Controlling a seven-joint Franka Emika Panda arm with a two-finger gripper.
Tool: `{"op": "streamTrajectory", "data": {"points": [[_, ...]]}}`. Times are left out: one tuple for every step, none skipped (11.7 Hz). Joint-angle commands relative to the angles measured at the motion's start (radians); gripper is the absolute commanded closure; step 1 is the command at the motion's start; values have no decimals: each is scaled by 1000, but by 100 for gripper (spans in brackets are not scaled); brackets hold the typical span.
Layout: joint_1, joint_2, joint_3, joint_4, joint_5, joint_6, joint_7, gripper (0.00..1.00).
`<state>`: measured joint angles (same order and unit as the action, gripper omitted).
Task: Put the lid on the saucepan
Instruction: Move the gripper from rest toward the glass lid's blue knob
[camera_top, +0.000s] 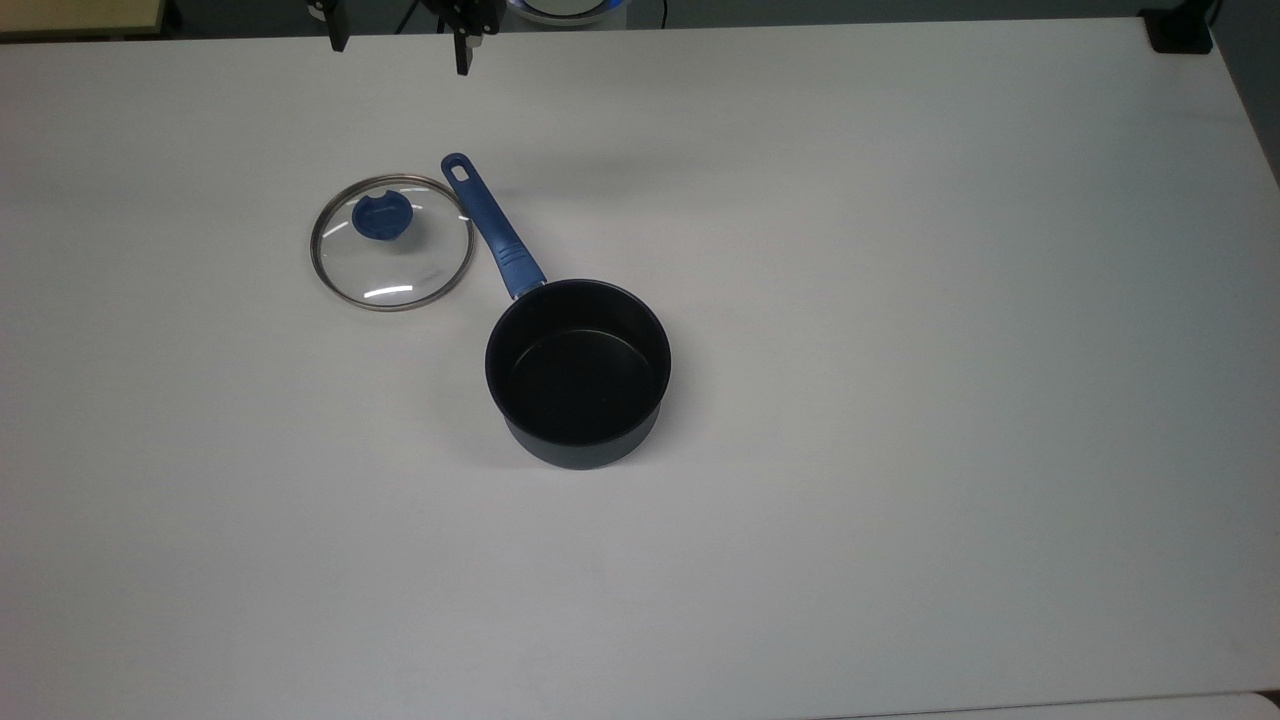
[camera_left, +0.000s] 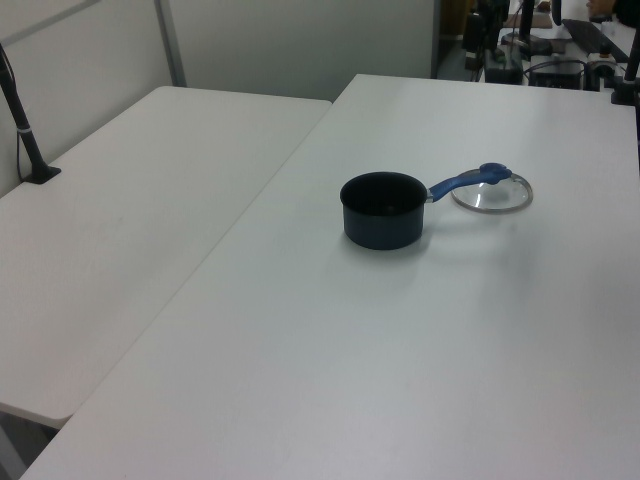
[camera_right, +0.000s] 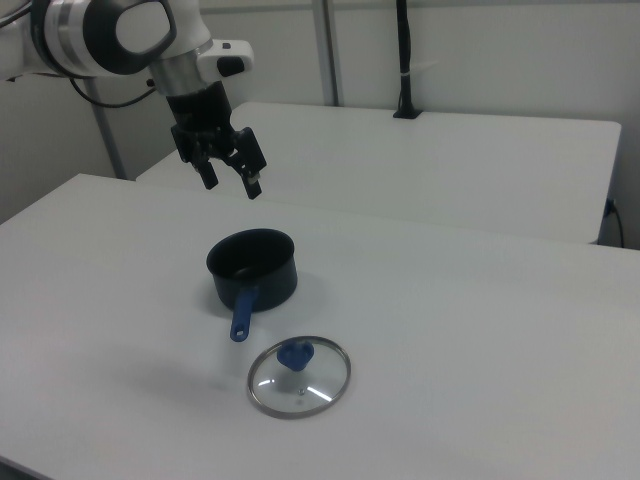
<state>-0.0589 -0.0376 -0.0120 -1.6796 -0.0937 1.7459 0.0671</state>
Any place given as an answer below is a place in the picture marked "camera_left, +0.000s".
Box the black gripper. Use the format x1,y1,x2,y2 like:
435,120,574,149
466,0,510,53

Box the glass lid with blue knob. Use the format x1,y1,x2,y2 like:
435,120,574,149
449,162,535,215

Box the black monitor stand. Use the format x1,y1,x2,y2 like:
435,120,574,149
499,0,553,57

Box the black electronics box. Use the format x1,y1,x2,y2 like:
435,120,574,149
528,59,587,90

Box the black keyboard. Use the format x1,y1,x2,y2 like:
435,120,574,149
561,18,630,57

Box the white folding side table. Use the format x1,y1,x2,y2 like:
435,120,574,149
0,85,334,429

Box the black clamped camera pole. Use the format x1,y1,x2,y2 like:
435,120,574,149
609,0,640,106

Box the dark saucepan with blue handle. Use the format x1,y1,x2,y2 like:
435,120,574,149
339,171,482,251

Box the grey metal partition post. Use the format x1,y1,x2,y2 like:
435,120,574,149
153,0,188,89

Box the black camera pole with base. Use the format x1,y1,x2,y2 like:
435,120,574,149
0,42,63,186

